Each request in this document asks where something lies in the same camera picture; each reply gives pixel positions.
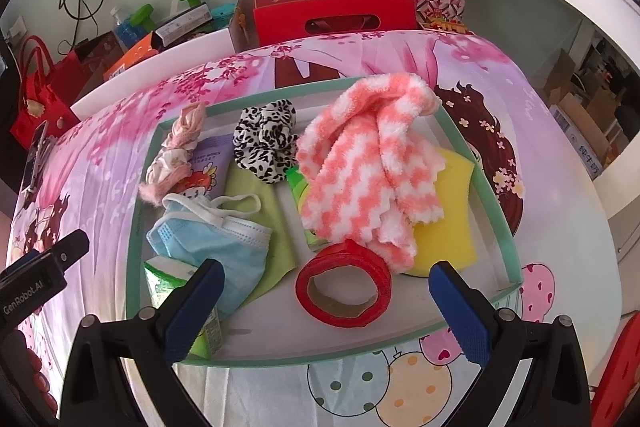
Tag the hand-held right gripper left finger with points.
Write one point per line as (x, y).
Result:
(200, 307)

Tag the blue water bottle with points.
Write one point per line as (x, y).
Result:
(125, 34)

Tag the teal-rimmed shallow cardboard box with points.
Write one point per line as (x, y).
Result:
(270, 319)

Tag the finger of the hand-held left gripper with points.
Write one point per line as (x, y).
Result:
(72, 247)

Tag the black white carton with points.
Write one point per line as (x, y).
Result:
(180, 24)

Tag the green tissue pack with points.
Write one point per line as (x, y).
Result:
(165, 277)
(297, 187)

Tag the pink white fluffy towel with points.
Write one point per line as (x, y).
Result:
(350, 167)

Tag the dark red cardboard box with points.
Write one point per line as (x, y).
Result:
(100, 57)

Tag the purple tissue packet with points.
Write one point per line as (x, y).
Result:
(215, 162)

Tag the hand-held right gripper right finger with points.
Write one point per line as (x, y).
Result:
(457, 312)

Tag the orange carton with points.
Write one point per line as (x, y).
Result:
(135, 54)

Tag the person's left hand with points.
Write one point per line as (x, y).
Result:
(37, 369)

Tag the light green cloth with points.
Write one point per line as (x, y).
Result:
(277, 227)

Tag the blue face mask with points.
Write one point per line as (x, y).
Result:
(220, 247)

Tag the white storage bin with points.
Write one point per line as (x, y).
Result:
(175, 52)

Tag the smartphone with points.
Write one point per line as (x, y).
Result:
(37, 152)

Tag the white blue printed carton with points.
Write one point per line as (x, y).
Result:
(580, 142)

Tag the red tape roll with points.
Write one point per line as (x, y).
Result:
(345, 257)

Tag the red gift bag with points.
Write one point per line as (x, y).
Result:
(45, 107)

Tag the leopard print scrunchie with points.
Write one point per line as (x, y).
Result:
(265, 137)

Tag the white wall socket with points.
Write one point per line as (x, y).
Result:
(17, 29)

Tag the red stool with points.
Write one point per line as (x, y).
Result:
(620, 372)

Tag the red yellow printed packet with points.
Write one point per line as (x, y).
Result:
(445, 27)

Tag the teal plastic container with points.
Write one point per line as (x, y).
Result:
(222, 14)

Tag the brown cardboard box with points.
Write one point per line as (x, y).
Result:
(600, 102)

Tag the yellow sponge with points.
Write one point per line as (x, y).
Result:
(450, 227)

